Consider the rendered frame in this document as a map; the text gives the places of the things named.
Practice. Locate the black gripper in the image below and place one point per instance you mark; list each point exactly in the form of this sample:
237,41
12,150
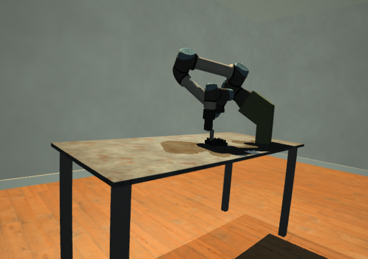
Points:
209,115

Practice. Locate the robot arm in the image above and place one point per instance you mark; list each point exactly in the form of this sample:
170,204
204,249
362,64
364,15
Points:
235,75

